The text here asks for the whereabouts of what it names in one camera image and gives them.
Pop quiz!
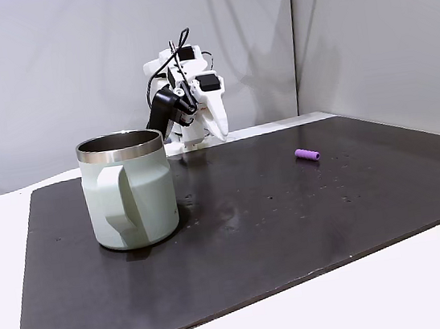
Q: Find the purple pen grip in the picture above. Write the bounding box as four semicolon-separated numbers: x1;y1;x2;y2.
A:
294;145;323;165

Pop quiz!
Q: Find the pale green steel-rimmed mug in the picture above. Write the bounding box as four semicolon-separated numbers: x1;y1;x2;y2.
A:
74;125;183;257

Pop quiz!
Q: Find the dark grey table mat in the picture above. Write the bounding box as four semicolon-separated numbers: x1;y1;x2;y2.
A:
0;97;440;329

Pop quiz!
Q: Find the black camera cable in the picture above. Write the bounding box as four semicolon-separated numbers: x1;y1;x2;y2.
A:
138;27;203;120

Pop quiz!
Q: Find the black oval camera box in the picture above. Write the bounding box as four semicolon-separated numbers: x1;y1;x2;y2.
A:
141;84;202;143

